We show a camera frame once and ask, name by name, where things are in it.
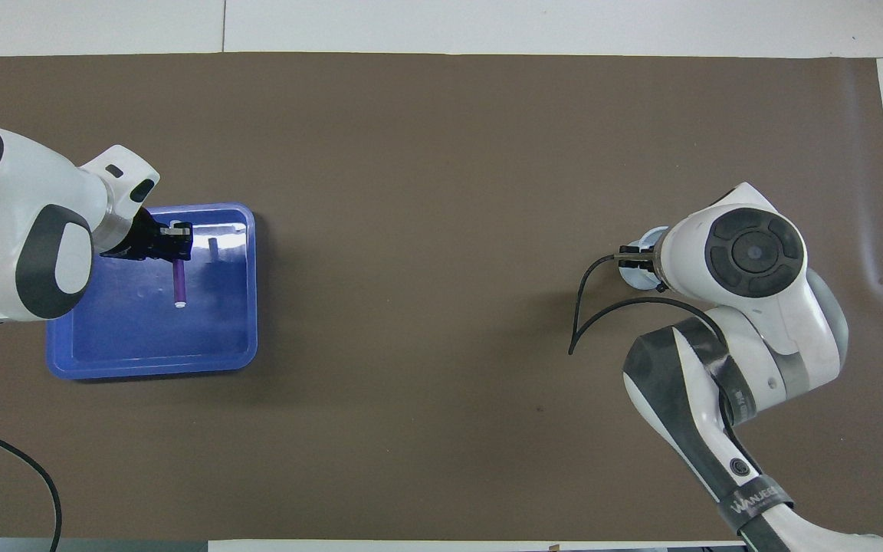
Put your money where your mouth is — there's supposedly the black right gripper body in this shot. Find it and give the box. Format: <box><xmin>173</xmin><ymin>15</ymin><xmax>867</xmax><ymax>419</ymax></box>
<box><xmin>619</xmin><ymin>244</ymin><xmax>663</xmax><ymax>269</ymax></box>

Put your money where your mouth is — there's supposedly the brown table mat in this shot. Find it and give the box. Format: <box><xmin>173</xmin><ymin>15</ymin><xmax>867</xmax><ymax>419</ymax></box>
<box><xmin>0</xmin><ymin>52</ymin><xmax>883</xmax><ymax>541</ymax></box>

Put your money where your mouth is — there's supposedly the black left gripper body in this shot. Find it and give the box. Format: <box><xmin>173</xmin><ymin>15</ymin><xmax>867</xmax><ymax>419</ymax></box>
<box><xmin>100</xmin><ymin>207</ymin><xmax>174</xmax><ymax>261</ymax></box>

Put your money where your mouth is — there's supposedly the blue plastic tray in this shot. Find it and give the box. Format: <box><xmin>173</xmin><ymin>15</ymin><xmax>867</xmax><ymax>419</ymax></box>
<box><xmin>45</xmin><ymin>202</ymin><xmax>259</xmax><ymax>381</ymax></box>

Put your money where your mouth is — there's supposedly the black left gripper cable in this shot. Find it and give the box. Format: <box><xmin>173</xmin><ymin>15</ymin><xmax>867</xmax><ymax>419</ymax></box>
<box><xmin>0</xmin><ymin>419</ymin><xmax>64</xmax><ymax>552</ymax></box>

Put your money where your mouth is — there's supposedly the translucent plastic cup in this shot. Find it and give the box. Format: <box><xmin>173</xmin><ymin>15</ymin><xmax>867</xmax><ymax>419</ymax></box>
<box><xmin>618</xmin><ymin>226</ymin><xmax>672</xmax><ymax>291</ymax></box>

